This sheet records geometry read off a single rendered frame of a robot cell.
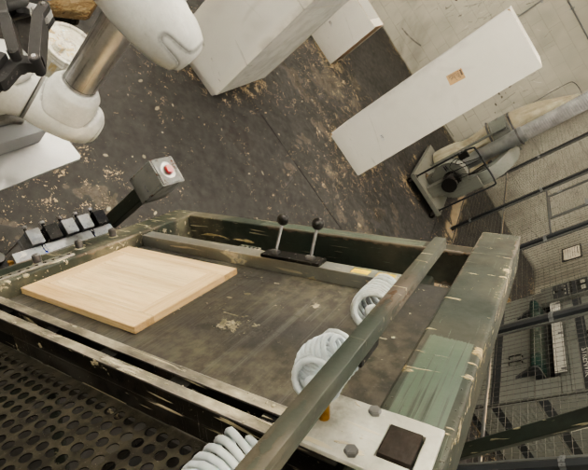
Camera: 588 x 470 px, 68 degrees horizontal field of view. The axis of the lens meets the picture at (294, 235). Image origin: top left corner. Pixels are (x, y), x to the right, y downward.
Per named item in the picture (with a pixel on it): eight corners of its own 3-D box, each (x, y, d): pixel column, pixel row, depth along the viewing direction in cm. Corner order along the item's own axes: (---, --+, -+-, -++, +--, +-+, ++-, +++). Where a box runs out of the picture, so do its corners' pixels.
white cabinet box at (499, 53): (346, 120, 541) (511, 5, 418) (371, 158, 550) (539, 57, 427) (329, 133, 493) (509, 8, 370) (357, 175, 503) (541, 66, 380)
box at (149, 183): (149, 175, 190) (172, 155, 179) (163, 199, 190) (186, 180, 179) (127, 180, 181) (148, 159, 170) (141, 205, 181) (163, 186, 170)
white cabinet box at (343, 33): (318, 23, 601) (359, -15, 558) (342, 59, 610) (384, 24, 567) (305, 25, 565) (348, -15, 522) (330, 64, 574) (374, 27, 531)
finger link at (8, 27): (0, 15, 54) (12, 13, 54) (20, 80, 50) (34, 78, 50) (-14, -15, 50) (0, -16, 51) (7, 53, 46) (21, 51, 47)
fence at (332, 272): (154, 241, 163) (152, 230, 161) (401, 287, 114) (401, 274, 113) (143, 245, 159) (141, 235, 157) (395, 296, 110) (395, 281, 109)
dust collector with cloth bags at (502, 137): (422, 149, 707) (567, 65, 575) (444, 184, 718) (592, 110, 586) (403, 179, 599) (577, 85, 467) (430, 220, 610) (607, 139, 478)
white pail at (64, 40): (54, 59, 269) (86, 6, 241) (86, 100, 274) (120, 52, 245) (7, 67, 244) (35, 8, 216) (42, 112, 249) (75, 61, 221)
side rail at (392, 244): (202, 236, 184) (199, 211, 181) (477, 282, 128) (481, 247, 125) (191, 241, 180) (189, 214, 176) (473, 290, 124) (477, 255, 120)
